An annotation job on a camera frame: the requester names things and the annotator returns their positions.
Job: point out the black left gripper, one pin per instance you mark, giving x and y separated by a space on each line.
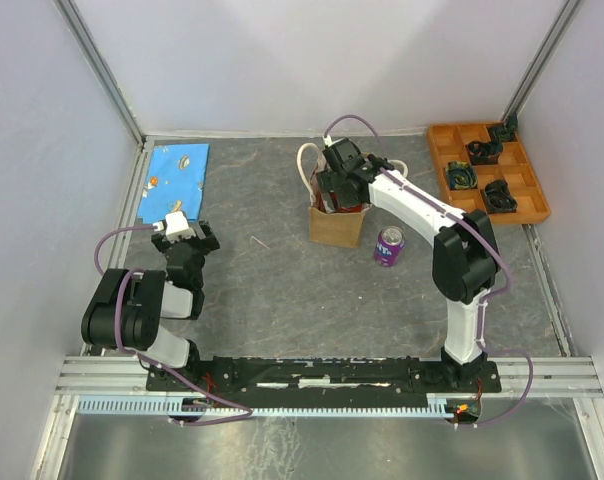
207 244

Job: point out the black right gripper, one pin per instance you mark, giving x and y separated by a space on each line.
329 182

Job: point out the brown canvas bag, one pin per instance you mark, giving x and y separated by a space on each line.
327 227

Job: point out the purple soda can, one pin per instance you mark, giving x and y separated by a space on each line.
389 245

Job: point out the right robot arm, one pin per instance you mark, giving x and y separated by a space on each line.
465 260

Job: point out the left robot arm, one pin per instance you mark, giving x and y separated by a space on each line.
127 308

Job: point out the blue space-print cloth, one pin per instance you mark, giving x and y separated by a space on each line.
174 182

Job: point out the blue-green rolled sock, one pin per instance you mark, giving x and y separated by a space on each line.
460 176

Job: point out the black rolled sock upper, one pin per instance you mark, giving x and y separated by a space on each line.
484 153

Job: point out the black rolled sock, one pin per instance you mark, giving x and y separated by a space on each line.
498 199
484 153

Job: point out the orange compartment tray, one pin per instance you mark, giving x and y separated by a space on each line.
447 143

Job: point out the black rolled sock lower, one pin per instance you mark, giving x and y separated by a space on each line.
498 199

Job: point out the blue-green rolled sock corner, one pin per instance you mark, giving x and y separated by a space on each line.
502 132

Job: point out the dark green sock outside tray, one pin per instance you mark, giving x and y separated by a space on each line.
511 122

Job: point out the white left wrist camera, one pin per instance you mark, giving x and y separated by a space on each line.
174 227

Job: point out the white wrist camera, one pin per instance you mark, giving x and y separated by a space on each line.
174 227
329 142

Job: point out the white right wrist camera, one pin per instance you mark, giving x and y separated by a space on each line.
329 142

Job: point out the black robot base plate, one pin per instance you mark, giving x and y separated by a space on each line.
339 383

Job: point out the blue slotted cable duct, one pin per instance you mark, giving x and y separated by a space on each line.
177 407

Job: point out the aluminium frame rail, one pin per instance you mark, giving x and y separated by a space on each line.
562 377

